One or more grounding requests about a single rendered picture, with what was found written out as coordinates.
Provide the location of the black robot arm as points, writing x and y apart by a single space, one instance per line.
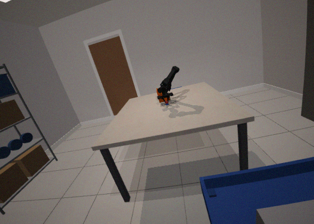
166 83

